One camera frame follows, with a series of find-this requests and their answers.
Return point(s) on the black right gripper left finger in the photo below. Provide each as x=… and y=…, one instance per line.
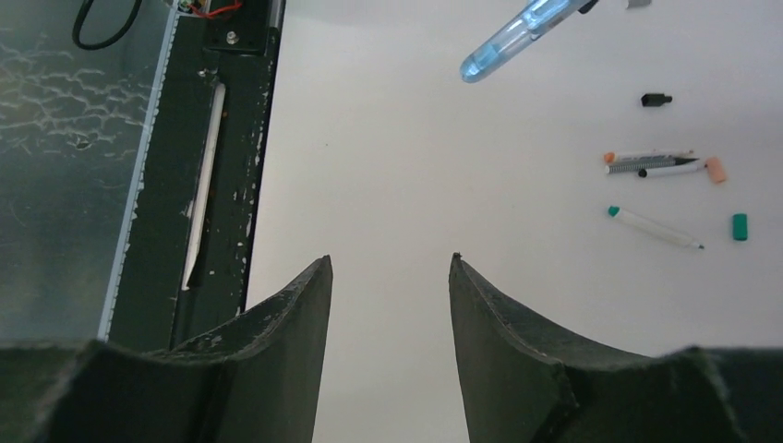
x=255, y=378

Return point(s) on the white pen green end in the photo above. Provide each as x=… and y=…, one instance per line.
x=653, y=228

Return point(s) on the green pen cap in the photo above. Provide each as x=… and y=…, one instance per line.
x=739, y=227

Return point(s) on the light blue correction tape pen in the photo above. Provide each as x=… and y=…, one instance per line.
x=533, y=22

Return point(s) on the black pen cap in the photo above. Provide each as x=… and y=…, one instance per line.
x=655, y=99

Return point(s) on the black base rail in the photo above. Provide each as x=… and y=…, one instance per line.
x=181, y=265

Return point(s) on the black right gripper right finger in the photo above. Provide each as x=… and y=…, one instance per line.
x=525, y=378

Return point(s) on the white pen orange end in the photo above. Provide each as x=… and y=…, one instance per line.
x=651, y=155

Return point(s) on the black checkered pen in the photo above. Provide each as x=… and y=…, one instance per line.
x=631, y=167

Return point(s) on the grey pen cap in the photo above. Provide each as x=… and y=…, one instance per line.
x=632, y=4

